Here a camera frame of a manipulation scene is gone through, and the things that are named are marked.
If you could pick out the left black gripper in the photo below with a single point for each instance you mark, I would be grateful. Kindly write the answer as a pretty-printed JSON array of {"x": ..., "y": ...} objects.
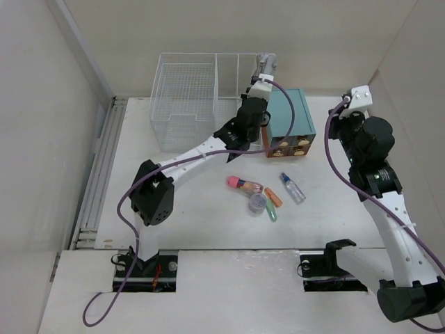
[{"x": 243, "y": 97}]

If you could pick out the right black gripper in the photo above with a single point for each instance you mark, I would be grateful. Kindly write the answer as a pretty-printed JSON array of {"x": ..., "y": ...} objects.
[{"x": 337, "y": 117}]

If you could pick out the pink capped marker tube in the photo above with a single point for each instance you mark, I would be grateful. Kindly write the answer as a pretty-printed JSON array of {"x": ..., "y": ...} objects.
[{"x": 245, "y": 186}]

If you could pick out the clear jar of paperclips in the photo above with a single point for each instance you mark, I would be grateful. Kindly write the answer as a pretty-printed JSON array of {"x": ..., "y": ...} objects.
[{"x": 257, "y": 203}]

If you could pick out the clear bottle blue cap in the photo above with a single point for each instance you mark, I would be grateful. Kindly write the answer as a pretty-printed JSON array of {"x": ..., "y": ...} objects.
[{"x": 293, "y": 190}]

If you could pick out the grey setup guide booklet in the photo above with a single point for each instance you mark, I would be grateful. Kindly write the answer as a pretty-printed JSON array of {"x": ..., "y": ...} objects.
[{"x": 266, "y": 63}]

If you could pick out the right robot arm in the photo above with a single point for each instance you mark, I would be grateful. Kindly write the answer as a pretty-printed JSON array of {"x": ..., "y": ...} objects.
[{"x": 413, "y": 286}]

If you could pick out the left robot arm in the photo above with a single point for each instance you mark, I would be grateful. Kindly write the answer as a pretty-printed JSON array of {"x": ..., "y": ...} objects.
[{"x": 153, "y": 189}]

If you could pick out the teal orange drawer cabinet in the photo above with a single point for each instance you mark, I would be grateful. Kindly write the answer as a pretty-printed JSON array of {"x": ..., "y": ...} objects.
[{"x": 291, "y": 125}]

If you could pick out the orange translucent case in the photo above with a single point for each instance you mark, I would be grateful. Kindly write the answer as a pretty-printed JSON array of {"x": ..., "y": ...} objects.
[{"x": 273, "y": 197}]

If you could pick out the green translucent case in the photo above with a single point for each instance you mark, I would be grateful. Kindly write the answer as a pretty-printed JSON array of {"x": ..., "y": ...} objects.
[{"x": 270, "y": 208}]

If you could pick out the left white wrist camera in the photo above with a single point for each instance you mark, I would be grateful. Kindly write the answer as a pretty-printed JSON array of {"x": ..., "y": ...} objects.
[{"x": 261, "y": 87}]

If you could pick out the white wire desk organizer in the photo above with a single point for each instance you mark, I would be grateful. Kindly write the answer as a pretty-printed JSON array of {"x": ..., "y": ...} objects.
[{"x": 195, "y": 94}]

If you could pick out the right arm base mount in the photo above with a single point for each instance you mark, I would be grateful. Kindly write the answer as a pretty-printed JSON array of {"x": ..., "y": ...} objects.
[{"x": 321, "y": 273}]

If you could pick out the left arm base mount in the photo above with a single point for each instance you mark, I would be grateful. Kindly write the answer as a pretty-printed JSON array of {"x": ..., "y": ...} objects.
[{"x": 157, "y": 275}]

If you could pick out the aluminium rail frame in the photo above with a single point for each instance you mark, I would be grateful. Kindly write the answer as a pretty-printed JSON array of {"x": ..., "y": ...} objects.
[{"x": 86, "y": 225}]

